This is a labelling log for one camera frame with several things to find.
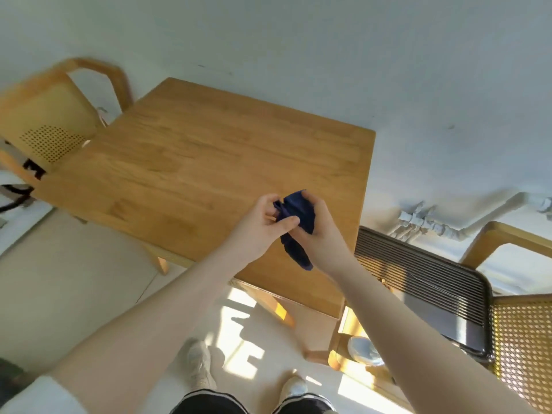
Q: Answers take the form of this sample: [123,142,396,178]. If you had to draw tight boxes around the dark blue cloth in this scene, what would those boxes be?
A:
[273,190,317,271]

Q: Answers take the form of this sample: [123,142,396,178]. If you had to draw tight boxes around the wooden rattan chair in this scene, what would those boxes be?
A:
[459,221,552,414]
[0,58,134,186]

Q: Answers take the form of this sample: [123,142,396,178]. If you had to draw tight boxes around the wooden stool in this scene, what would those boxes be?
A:
[303,304,415,411]

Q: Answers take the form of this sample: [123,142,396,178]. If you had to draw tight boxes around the person's left hand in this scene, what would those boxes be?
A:
[223,193,301,264]

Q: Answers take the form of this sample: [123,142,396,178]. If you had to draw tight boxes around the white round object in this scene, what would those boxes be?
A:
[347,336,385,367]

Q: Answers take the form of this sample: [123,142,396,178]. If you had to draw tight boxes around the person's right hand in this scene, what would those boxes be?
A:
[287,191,352,277]

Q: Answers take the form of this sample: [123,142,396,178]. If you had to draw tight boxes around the person's left forearm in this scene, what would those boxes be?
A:
[45,243,259,414]

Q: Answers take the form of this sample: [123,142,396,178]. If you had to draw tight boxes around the white shoe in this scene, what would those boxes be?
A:
[279,374,309,404]
[185,339,217,391]

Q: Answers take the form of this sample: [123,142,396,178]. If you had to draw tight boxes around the black striped shorts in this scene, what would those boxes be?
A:
[169,388,338,414]

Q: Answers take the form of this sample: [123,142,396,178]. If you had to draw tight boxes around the person's right forearm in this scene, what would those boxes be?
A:
[319,256,540,414]

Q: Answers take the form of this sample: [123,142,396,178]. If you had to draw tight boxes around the black and white bag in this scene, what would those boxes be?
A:
[0,138,49,214]

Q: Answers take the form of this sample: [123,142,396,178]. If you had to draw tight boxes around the white wall pipes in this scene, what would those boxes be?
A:
[387,191,552,243]

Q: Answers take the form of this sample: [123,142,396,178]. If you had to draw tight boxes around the white shirt sleeve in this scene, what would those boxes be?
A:
[0,375,89,414]

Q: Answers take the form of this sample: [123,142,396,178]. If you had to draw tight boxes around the wooden table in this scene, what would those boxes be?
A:
[32,77,377,329]

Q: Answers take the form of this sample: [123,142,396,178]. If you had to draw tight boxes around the black panel heater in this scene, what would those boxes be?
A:
[353,226,495,363]

